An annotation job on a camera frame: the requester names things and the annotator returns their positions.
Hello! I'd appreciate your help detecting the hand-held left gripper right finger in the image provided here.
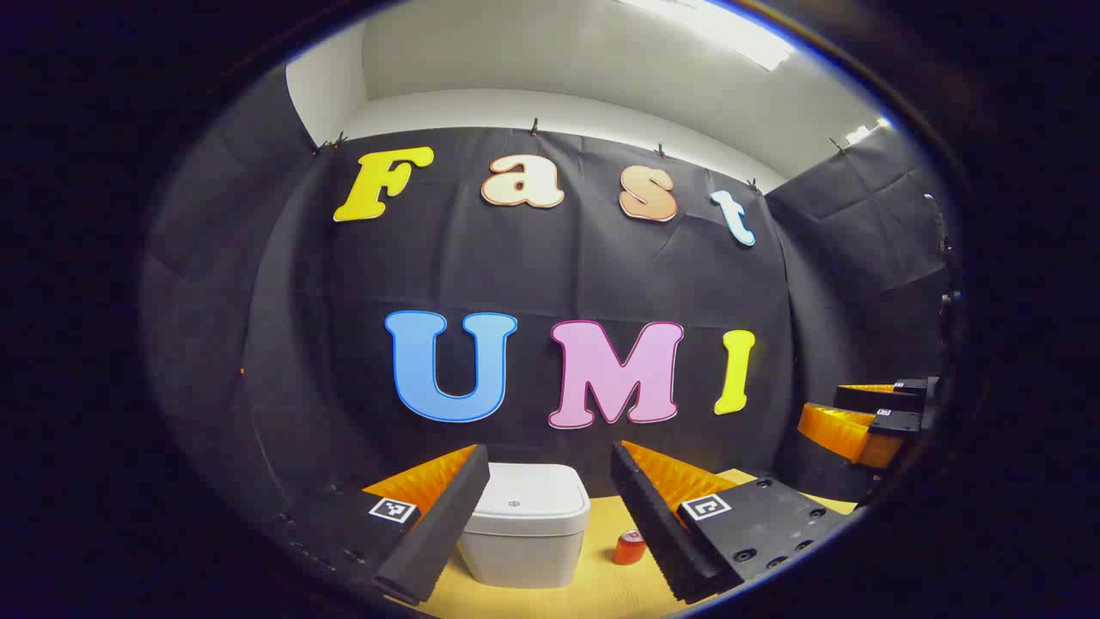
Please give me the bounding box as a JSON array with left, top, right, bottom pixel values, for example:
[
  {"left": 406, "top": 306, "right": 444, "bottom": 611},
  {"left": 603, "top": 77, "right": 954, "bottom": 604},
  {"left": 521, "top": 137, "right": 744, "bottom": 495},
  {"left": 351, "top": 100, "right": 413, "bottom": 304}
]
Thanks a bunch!
[{"left": 609, "top": 440, "right": 853, "bottom": 604}]

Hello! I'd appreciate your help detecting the white desktop garbage bin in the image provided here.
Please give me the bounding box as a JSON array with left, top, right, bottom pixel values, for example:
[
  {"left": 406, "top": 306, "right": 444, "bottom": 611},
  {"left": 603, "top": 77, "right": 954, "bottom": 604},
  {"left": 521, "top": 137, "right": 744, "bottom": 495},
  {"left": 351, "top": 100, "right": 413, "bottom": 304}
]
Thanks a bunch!
[{"left": 457, "top": 463, "right": 592, "bottom": 590}]

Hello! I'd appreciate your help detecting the ceiling light panel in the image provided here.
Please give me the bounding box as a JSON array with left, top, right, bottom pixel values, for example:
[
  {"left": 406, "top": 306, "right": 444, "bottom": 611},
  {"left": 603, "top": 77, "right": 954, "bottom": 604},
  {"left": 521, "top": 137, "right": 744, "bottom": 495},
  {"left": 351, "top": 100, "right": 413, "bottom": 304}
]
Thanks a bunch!
[{"left": 619, "top": 0, "right": 797, "bottom": 72}]

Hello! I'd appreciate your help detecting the black backdrop cloth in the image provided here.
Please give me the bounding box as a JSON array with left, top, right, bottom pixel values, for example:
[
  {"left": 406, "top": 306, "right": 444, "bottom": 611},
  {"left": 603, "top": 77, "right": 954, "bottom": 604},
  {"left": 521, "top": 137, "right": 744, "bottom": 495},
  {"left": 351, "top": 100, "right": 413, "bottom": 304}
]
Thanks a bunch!
[{"left": 142, "top": 64, "right": 956, "bottom": 538}]

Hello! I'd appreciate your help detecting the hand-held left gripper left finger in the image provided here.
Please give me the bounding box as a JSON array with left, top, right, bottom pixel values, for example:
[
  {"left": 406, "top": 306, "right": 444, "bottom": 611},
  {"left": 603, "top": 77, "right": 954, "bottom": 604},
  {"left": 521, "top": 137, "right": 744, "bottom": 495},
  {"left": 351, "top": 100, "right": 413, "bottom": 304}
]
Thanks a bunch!
[{"left": 268, "top": 443, "right": 492, "bottom": 605}]

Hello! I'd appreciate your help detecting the wooden desktop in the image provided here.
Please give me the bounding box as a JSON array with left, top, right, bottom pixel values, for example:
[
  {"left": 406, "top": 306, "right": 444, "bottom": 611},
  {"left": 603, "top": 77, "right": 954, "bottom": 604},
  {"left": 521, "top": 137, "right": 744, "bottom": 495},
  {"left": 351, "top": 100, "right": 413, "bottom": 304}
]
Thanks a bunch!
[{"left": 419, "top": 469, "right": 860, "bottom": 619}]

